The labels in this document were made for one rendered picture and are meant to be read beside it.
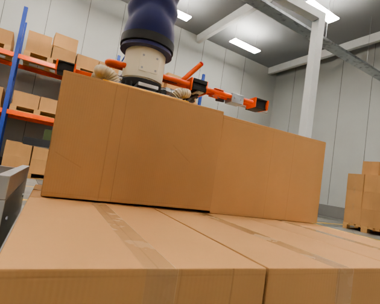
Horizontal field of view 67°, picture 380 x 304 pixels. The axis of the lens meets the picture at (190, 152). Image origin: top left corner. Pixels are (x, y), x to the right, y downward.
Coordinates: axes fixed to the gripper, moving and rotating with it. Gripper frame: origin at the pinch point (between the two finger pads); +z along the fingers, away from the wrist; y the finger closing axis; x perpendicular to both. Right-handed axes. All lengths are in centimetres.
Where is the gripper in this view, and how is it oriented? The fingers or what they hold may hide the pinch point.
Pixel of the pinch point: (198, 88)
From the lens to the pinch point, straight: 135.6
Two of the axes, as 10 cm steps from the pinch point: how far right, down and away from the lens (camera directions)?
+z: 4.4, -0.1, -9.0
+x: -8.9, -1.7, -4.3
